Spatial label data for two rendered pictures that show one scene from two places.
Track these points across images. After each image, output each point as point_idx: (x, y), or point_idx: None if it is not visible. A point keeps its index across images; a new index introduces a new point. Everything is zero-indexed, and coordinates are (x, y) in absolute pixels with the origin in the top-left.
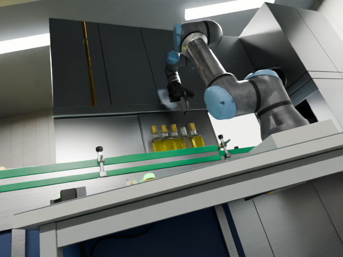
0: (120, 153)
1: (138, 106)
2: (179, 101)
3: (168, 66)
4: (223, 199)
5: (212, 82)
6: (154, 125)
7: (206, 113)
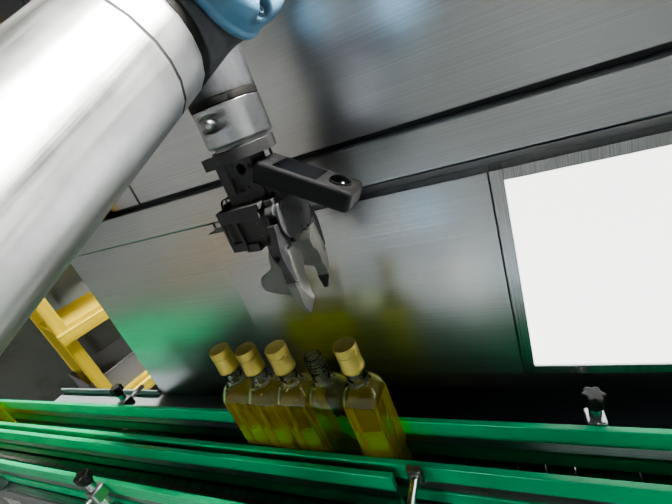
0: (214, 329)
1: (198, 201)
2: (265, 277)
3: None
4: None
5: None
6: (263, 269)
7: (495, 190)
